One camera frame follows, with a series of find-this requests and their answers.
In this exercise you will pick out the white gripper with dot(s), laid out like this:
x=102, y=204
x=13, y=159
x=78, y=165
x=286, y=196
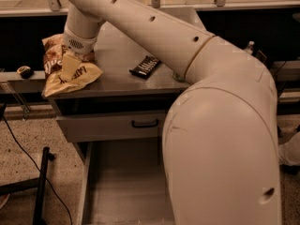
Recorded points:
x=79, y=43

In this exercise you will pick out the brown chip bag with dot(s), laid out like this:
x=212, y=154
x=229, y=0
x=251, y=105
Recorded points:
x=86, y=73

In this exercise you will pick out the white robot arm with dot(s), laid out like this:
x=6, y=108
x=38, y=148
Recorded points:
x=220, y=137

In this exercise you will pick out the closed upper drawer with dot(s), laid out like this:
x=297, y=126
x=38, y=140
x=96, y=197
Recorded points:
x=111, y=126

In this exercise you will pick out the grey metal drawer cabinet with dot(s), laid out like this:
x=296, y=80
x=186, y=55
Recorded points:
x=116, y=90

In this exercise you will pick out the open lower drawer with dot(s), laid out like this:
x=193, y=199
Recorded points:
x=124, y=184

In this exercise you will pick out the small round black device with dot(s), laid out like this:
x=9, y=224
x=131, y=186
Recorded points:
x=25, y=72

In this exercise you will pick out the dark chocolate bar wrapper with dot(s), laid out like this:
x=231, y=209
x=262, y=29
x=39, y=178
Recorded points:
x=146, y=68

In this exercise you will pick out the green soda can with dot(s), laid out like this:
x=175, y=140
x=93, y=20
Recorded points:
x=178, y=78

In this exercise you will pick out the black metal stand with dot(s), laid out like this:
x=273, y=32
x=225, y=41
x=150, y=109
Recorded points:
x=38, y=183

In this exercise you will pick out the clear plastic water bottle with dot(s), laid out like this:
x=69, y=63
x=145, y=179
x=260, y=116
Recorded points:
x=249, y=48

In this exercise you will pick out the small dark speaker box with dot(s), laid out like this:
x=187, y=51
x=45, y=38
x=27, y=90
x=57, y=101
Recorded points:
x=261, y=56

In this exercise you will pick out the person trouser leg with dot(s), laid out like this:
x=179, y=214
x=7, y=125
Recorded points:
x=289, y=152

